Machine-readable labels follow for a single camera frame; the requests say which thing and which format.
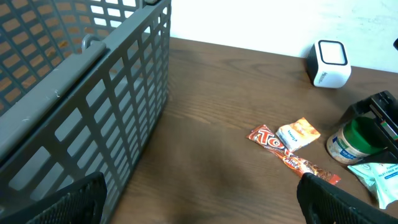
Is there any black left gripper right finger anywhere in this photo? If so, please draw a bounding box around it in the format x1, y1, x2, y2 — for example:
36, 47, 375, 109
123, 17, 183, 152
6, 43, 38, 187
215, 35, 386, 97
297, 173, 397, 224

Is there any mint green tissue pack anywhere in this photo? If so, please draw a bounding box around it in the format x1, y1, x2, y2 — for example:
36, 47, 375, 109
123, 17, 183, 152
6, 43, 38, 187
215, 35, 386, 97
348, 162, 397, 209

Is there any small orange snack packet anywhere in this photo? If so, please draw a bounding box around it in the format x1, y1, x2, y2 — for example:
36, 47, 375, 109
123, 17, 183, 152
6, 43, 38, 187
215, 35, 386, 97
276, 118, 321, 152

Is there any grey plastic basket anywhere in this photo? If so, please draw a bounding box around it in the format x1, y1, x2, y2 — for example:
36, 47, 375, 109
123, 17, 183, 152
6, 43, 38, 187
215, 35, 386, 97
1, 0, 172, 223

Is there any orange chocolate bar wrapper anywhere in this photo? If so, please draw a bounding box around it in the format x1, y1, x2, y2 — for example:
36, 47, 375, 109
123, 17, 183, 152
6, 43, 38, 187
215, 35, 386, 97
246, 124, 341, 185

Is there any white barcode scanner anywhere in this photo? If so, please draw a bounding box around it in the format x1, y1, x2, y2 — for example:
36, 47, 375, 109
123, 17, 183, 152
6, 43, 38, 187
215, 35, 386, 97
306, 39, 351, 89

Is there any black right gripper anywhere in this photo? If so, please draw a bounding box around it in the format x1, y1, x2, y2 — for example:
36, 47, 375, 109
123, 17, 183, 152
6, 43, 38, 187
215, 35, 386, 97
340, 90, 397, 164

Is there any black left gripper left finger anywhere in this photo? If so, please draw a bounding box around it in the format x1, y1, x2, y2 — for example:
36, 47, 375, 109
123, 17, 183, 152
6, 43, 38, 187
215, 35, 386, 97
1, 172, 107, 224

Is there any green lid jar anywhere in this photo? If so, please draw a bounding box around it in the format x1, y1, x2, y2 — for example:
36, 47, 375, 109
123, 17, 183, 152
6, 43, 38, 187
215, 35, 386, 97
326, 116, 386, 165

